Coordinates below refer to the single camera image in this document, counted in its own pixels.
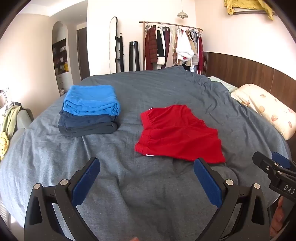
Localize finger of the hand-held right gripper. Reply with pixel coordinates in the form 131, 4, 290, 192
271, 152, 296, 177
252, 151, 281, 179

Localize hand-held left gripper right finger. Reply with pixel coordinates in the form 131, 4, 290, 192
193, 158, 271, 241

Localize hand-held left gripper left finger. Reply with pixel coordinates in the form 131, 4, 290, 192
24, 157, 101, 241

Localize red pants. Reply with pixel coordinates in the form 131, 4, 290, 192
134, 105, 226, 164

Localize dark grey folded pants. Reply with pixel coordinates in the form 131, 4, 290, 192
58, 122, 120, 138

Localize navy folded pants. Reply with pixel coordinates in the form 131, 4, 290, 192
58, 111, 118, 128

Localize bright blue folded pants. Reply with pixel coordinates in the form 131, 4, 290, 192
63, 85, 121, 116

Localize person's right hand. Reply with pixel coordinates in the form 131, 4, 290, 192
270, 197, 290, 237

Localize cream floral pillow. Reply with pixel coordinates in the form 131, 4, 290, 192
230, 84, 296, 141

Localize light green pillow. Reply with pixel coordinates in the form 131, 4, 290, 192
207, 76, 238, 93

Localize grey chair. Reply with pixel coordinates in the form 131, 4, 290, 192
9, 108, 34, 140

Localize wooden headboard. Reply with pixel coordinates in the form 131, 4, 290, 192
203, 51, 296, 112

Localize light green cloth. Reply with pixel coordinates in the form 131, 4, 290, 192
2, 105, 23, 140

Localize grey bed blanket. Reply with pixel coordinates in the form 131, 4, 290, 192
0, 66, 292, 241

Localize dark door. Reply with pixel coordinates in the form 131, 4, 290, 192
76, 27, 90, 80

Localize black tower fan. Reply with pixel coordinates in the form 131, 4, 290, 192
129, 41, 140, 72

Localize row of hanging clothes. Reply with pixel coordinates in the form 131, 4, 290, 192
144, 24, 205, 75

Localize wavy standing mirror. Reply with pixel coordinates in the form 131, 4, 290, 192
108, 16, 118, 74

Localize yellow hanging cloth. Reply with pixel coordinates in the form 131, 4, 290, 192
223, 0, 277, 21

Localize metal clothes rack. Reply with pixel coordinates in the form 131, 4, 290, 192
139, 21, 204, 75

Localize pendant lamp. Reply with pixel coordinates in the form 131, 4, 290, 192
177, 0, 189, 19

